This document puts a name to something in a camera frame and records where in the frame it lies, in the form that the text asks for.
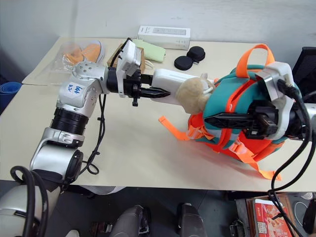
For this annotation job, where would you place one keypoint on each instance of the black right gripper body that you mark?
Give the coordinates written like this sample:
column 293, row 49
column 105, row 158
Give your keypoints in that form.
column 261, row 123

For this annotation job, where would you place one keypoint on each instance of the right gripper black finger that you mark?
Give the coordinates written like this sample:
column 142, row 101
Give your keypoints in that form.
column 229, row 121

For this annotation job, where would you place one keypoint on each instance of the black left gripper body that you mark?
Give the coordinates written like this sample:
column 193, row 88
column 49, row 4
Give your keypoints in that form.
column 132, row 86

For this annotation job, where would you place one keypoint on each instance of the plain white box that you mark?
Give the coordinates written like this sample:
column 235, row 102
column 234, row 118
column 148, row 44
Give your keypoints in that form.
column 170, row 79

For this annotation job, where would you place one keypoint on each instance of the orange and teal backpack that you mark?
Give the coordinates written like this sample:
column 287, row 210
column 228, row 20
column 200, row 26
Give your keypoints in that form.
column 222, row 98

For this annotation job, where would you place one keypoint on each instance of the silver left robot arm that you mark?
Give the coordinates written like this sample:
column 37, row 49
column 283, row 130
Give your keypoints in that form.
column 71, row 91

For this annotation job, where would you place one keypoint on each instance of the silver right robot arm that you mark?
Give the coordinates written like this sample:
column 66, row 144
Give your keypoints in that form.
column 309, row 116

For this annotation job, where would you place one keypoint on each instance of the brown cardboard box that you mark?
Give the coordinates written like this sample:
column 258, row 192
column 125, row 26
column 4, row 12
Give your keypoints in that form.
column 113, row 59

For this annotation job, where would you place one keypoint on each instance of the long white printed box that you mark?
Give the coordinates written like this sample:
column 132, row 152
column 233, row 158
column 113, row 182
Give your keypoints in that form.
column 163, row 34

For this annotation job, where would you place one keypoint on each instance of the red printed box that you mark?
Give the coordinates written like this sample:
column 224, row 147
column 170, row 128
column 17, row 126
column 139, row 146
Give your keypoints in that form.
column 266, row 217

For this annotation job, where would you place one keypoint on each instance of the light green pouch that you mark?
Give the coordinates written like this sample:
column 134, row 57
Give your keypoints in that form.
column 153, row 51

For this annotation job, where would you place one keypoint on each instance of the beige plush toy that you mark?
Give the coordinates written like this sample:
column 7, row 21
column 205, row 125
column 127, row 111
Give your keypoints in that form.
column 192, row 93

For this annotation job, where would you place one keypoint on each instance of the black round clamshell case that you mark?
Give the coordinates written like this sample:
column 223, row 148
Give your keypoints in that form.
column 184, row 63

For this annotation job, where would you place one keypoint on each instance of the orange shoe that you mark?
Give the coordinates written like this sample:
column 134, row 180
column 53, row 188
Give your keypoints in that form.
column 92, row 50
column 74, row 55

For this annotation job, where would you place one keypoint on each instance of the black mesh chair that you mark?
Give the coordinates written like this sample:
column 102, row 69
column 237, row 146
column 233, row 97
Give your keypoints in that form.
column 307, row 64

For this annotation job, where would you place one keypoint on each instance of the clear plastic bag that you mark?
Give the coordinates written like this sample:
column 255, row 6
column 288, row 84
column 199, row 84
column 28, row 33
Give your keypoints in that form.
column 42, row 74

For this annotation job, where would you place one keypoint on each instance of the dark rounded shape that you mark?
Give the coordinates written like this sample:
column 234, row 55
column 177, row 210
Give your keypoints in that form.
column 133, row 222
column 191, row 219

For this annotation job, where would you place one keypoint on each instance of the blue rolled mat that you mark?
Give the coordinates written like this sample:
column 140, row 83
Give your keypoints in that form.
column 8, row 91

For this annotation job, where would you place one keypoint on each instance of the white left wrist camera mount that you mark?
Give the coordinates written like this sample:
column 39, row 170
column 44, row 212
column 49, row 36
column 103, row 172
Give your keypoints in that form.
column 128, row 58

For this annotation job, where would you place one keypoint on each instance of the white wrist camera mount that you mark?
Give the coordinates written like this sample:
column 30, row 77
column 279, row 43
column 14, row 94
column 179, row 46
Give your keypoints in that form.
column 128, row 58
column 281, row 71

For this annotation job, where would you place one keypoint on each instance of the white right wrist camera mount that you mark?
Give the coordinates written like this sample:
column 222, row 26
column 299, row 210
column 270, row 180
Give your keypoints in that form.
column 281, row 71

